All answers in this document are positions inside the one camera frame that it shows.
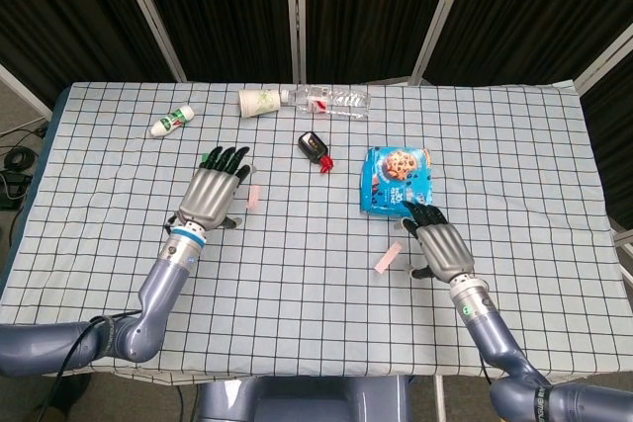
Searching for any black power adapter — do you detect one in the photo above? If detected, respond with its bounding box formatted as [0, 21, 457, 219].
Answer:
[0, 169, 29, 211]

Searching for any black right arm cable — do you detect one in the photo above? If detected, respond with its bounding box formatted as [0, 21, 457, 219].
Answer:
[477, 350, 496, 386]

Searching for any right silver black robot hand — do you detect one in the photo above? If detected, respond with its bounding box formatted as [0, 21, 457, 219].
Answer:
[395, 200, 476, 284]

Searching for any black coiled floor cable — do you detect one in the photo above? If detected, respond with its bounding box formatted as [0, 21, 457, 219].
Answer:
[2, 144, 39, 171]

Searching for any black folding screen panel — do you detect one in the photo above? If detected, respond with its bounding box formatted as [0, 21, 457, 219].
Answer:
[409, 0, 633, 92]
[573, 29, 633, 245]
[0, 0, 187, 120]
[111, 0, 306, 83]
[294, 0, 471, 87]

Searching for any grey blue robot torso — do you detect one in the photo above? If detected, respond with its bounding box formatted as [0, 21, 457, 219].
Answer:
[197, 375, 414, 422]

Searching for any clear plastic water bottle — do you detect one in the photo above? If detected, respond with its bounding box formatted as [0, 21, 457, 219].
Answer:
[279, 85, 372, 122]

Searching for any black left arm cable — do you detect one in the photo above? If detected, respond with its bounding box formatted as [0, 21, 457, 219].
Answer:
[46, 310, 144, 422]

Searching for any white table leg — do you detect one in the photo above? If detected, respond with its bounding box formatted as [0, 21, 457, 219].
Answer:
[433, 375, 447, 422]

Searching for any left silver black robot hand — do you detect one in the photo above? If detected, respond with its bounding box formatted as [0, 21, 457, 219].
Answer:
[170, 144, 259, 233]

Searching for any black bottle red cap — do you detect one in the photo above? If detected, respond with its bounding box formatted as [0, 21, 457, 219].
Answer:
[297, 129, 336, 175]

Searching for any blue cookie box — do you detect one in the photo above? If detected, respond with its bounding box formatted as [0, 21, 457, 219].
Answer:
[359, 145, 436, 218]

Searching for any light blue checked tablecloth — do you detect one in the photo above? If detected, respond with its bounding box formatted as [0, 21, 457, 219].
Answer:
[0, 78, 633, 388]

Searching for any small white bottle green label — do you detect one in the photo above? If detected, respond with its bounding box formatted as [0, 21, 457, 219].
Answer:
[149, 104, 195, 139]

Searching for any white paper cup green print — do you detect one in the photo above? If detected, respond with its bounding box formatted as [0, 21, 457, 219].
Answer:
[238, 87, 282, 120]

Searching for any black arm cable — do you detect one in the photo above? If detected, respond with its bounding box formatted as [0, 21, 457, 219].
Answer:
[46, 310, 144, 422]
[477, 350, 496, 386]

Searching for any pink strip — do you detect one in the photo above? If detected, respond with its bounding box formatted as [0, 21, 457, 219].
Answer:
[373, 240, 404, 275]

